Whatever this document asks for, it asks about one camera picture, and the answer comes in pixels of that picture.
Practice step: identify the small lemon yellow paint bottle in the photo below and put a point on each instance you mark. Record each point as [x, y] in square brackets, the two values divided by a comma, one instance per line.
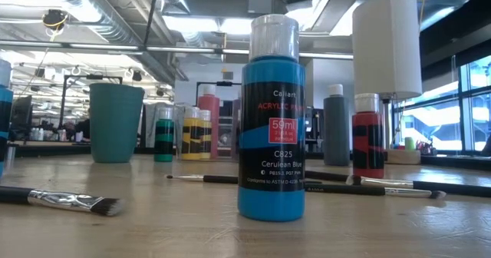
[190, 131]

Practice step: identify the black background monitor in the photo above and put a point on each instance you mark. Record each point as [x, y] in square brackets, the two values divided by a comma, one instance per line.
[21, 114]

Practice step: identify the tall grey paint bottle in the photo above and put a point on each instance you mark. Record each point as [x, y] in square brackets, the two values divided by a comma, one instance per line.
[337, 135]

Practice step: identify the tall rose pink paint bottle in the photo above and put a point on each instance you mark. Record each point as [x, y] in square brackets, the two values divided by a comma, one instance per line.
[210, 104]

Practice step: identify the small teal green paint bottle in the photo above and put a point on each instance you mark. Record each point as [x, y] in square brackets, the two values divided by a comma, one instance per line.
[164, 129]

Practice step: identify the teal plastic cup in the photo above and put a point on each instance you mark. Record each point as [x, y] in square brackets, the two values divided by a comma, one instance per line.
[115, 127]

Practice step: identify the black aluminium table frame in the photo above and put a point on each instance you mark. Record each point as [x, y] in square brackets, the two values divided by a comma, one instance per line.
[452, 161]

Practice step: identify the black background gantry frame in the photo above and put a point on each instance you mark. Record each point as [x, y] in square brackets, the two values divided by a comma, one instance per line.
[230, 83]

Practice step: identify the small golden yellow paint bottle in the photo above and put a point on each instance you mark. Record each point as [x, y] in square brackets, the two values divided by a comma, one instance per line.
[206, 135]

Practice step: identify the table lamp white shade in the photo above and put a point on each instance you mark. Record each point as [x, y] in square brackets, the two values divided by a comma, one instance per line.
[383, 39]

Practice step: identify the small green container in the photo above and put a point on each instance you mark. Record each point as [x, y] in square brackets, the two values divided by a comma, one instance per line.
[410, 144]

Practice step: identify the grey ceiling unit box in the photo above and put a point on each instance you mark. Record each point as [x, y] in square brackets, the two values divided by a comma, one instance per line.
[266, 2]

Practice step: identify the small blue paint bottle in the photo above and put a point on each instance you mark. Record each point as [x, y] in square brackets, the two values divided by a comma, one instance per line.
[4, 96]

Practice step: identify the clear plastic tray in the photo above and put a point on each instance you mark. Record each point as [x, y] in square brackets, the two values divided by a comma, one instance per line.
[178, 135]

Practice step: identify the paintbrush silver ferrule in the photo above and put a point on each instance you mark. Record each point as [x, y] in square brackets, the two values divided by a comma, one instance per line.
[57, 199]

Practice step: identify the small red paint bottle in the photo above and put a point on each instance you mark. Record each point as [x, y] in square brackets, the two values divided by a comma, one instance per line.
[367, 162]

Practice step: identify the cerulean blue paint bottle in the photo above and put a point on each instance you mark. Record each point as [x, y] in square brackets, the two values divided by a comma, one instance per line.
[270, 204]

